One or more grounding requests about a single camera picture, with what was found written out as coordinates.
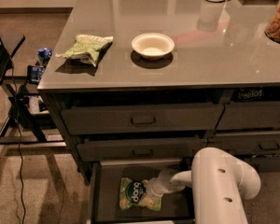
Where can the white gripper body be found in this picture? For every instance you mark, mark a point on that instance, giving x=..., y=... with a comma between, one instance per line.
x=158, y=187

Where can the green dang rice chip bag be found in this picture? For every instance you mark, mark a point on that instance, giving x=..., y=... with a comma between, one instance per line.
x=133, y=193

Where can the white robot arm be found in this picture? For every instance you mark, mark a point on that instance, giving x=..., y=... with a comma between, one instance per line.
x=219, y=183

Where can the open bottom left drawer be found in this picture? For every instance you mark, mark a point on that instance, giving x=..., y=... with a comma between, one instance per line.
x=176, y=208

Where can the middle left drawer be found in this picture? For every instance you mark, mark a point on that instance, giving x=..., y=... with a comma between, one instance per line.
x=137, y=149

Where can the top left drawer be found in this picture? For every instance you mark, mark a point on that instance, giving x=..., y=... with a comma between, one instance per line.
x=141, y=118

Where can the middle right drawer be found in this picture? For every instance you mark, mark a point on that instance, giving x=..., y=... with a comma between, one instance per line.
x=247, y=143

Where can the bottom right drawer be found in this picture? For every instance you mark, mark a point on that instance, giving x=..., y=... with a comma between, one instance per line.
x=265, y=164

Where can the dark grey drawer cabinet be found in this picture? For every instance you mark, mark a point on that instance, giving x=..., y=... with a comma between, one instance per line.
x=219, y=49

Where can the dark peatos snack bag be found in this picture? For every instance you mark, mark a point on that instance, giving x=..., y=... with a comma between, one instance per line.
x=257, y=95

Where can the top right drawer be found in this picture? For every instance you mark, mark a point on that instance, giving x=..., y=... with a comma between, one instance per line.
x=250, y=115

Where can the light green snack bag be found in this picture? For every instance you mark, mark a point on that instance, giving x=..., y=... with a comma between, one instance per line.
x=87, y=48

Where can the white paper bowl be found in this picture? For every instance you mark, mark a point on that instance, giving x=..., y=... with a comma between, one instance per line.
x=153, y=46

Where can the smartphone with lit screen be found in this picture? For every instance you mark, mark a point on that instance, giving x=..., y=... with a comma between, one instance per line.
x=35, y=73

